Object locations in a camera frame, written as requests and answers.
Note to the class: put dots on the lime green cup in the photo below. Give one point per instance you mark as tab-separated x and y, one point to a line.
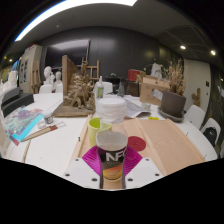
93	130

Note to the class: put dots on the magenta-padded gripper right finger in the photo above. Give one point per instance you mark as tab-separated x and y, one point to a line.
143	171

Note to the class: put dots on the white plaster bust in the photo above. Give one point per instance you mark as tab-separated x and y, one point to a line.
48	75
58	79

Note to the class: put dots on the printed newspaper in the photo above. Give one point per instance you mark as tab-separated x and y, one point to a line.
135	108

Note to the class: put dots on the large black wall screen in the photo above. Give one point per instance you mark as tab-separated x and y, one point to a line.
66	55

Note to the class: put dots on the brown cardboard box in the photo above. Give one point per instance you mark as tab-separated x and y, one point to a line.
150	91

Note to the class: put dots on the white display panel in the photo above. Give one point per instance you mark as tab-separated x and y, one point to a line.
26	66

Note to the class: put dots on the brown wooden root sculpture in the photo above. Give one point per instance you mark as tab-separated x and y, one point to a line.
78	96

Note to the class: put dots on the black backpack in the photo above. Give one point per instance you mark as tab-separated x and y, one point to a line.
210	136

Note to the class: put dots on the dried plant in grey pot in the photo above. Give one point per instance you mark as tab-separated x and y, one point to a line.
172	101

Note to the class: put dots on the long ceiling light strip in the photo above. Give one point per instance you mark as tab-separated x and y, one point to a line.
66	8

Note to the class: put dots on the colourful art print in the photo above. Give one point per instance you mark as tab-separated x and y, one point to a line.
21	125

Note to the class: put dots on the flat round red coaster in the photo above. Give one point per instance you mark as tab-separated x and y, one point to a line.
137	143

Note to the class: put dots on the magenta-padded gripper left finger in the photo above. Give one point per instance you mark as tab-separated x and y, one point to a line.
80	171

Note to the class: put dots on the small yellow item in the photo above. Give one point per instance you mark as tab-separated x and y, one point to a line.
153	118

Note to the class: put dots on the grey round plant saucer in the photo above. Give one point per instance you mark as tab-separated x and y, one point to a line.
170	117

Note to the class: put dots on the red box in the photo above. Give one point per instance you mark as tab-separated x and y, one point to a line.
133	75

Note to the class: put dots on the wooden figure by wall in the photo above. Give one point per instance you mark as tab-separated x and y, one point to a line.
196	97

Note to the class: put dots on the clear spray bottle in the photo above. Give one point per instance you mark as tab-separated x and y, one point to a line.
100	90

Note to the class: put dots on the white plastic chair with backpack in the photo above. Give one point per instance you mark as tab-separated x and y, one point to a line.
210	122

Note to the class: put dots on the clear drink bottle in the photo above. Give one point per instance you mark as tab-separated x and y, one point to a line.
111	160

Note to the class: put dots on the white plastic chair with papers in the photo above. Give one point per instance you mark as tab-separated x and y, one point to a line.
195	115

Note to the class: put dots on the white chair behind table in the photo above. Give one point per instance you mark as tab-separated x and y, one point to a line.
108	88

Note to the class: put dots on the white plaster statue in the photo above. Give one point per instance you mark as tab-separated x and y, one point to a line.
156	70

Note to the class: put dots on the wooden easel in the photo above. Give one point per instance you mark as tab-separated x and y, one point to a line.
93	70

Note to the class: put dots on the small white cup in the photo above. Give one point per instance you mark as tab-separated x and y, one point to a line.
145	106

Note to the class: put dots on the small paint jar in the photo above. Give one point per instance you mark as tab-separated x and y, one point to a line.
48	118

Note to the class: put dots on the stacked black boxes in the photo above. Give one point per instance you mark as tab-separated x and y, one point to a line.
16	100

